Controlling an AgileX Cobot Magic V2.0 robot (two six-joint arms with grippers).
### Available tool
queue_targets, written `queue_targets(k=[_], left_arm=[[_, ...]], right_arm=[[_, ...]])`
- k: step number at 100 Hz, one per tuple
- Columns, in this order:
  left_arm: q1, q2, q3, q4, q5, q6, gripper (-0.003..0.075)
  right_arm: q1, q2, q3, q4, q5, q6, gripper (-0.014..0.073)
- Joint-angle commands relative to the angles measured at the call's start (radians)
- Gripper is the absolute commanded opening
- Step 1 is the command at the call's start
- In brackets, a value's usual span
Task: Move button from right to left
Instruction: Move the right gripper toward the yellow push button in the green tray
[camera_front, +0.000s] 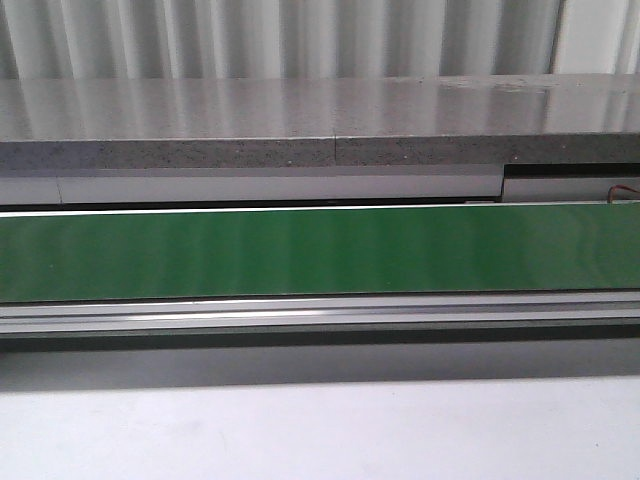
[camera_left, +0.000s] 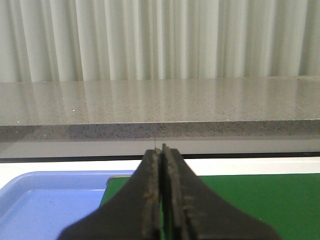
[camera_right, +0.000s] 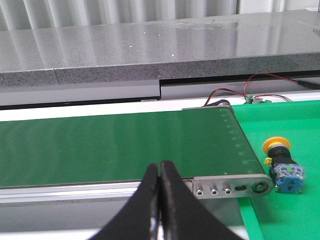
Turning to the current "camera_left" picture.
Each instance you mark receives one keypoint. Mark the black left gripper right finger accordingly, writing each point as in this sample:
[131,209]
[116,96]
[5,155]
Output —
[193,211]

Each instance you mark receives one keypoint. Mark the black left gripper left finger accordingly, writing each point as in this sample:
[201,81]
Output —
[133,213]

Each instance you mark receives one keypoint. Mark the blue plastic tray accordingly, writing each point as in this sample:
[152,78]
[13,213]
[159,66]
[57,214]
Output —
[39,205]

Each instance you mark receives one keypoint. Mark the green conveyor belt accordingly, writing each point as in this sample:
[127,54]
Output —
[290,203]

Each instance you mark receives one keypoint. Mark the grey stone counter slab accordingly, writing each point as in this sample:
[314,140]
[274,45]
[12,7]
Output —
[99,110]

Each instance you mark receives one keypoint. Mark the white pleated curtain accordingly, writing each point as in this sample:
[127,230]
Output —
[88,40]

